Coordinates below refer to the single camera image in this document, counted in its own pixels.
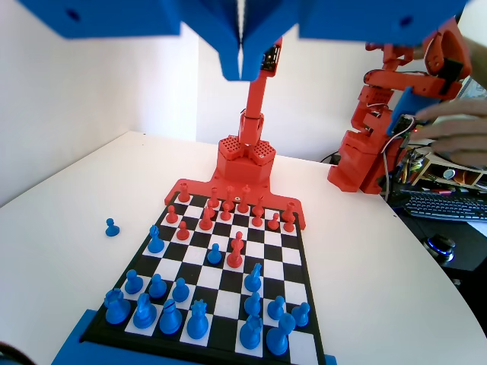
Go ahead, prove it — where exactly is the red leader arm blue handle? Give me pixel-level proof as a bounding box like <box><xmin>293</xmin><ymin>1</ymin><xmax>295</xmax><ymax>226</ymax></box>
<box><xmin>326</xmin><ymin>14</ymin><xmax>475</xmax><ymax>195</ymax></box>

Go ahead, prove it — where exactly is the red arm base plate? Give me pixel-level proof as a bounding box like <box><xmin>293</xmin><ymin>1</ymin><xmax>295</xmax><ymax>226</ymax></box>
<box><xmin>163</xmin><ymin>177</ymin><xmax>307</xmax><ymax>231</ymax></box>

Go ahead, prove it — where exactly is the blue chess rook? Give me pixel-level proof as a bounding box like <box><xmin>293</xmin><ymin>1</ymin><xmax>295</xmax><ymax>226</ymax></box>
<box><xmin>238</xmin><ymin>314</ymin><xmax>264</xmax><ymax>351</ymax></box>
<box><xmin>103</xmin><ymin>287</ymin><xmax>131</xmax><ymax>325</ymax></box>

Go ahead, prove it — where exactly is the blue chess queen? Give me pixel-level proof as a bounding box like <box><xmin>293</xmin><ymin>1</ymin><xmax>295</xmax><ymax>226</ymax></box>
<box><xmin>185</xmin><ymin>299</ymin><xmax>210</xmax><ymax>341</ymax></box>

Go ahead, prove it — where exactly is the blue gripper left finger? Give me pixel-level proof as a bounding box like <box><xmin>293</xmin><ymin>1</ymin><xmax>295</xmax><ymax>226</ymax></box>
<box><xmin>181</xmin><ymin>0</ymin><xmax>242</xmax><ymax>82</ymax></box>

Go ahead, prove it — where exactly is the blue arm base plate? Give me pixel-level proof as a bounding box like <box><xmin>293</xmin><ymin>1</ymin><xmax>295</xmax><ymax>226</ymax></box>
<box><xmin>51</xmin><ymin>308</ymin><xmax>339</xmax><ymax>365</ymax></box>

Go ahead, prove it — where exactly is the red chess king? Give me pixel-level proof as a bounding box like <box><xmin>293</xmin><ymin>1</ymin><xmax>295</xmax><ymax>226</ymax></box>
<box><xmin>236</xmin><ymin>184</ymin><xmax>252</xmax><ymax>214</ymax></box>

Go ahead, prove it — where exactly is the blue chess bishop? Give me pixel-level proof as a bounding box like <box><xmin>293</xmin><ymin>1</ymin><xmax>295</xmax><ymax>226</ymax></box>
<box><xmin>158</xmin><ymin>299</ymin><xmax>182</xmax><ymax>335</ymax></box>
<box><xmin>146</xmin><ymin>224</ymin><xmax>164</xmax><ymax>254</ymax></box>

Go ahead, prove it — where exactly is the black computer keyboard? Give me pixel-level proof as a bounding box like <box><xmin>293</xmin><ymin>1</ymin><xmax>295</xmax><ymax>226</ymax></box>
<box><xmin>391</xmin><ymin>188</ymin><xmax>487</xmax><ymax>224</ymax></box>

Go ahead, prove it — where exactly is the blue chess knight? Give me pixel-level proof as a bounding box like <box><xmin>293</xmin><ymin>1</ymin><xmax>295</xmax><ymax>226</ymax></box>
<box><xmin>132</xmin><ymin>292</ymin><xmax>158</xmax><ymax>330</ymax></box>
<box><xmin>243</xmin><ymin>262</ymin><xmax>263</xmax><ymax>294</ymax></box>

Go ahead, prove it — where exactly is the blue chess pawn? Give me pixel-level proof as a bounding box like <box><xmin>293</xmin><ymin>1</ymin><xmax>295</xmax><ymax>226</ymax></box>
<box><xmin>104</xmin><ymin>217</ymin><xmax>121</xmax><ymax>238</ymax></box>
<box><xmin>266</xmin><ymin>295</ymin><xmax>286</xmax><ymax>321</ymax></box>
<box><xmin>291</xmin><ymin>302</ymin><xmax>311</xmax><ymax>328</ymax></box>
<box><xmin>148</xmin><ymin>273</ymin><xmax>167</xmax><ymax>300</ymax></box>
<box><xmin>243</xmin><ymin>291</ymin><xmax>263</xmax><ymax>317</ymax></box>
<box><xmin>124</xmin><ymin>268</ymin><xmax>144</xmax><ymax>295</ymax></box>
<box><xmin>206</xmin><ymin>243</ymin><xmax>224</xmax><ymax>266</ymax></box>
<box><xmin>171</xmin><ymin>277</ymin><xmax>190</xmax><ymax>304</ymax></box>

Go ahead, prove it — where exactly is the white grey cable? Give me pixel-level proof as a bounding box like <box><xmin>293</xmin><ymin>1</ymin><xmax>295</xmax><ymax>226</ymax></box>
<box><xmin>378</xmin><ymin>129</ymin><xmax>410</xmax><ymax>198</ymax></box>

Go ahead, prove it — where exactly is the wooden desk organizer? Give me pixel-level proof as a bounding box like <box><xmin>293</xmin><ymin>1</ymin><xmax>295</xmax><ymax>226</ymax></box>
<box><xmin>395</xmin><ymin>146</ymin><xmax>487</xmax><ymax>191</ymax></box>

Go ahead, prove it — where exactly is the person's forearm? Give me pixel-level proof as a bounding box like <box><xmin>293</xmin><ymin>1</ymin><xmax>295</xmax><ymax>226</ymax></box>
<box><xmin>458</xmin><ymin>33</ymin><xmax>487</xmax><ymax>83</ymax></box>

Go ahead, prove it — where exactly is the thick black cable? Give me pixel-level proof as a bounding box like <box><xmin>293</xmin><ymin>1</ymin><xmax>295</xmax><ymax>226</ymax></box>
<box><xmin>0</xmin><ymin>341</ymin><xmax>30</xmax><ymax>365</ymax></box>

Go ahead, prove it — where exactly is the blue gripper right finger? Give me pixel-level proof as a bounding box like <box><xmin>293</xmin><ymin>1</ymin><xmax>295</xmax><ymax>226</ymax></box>
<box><xmin>242</xmin><ymin>0</ymin><xmax>305</xmax><ymax>83</ymax></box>

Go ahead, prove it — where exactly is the person's hand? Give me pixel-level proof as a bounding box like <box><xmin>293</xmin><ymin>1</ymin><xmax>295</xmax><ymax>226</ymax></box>
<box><xmin>412</xmin><ymin>97</ymin><xmax>487</xmax><ymax>170</ymax></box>

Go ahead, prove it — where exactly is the black and white chessboard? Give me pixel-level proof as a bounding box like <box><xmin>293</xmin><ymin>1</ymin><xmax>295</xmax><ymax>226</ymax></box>
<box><xmin>80</xmin><ymin>189</ymin><xmax>328</xmax><ymax>365</ymax></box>

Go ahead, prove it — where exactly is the black mouse blue light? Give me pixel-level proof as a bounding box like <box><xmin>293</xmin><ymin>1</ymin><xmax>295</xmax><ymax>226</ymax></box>
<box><xmin>422</xmin><ymin>234</ymin><xmax>457</xmax><ymax>263</ymax></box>

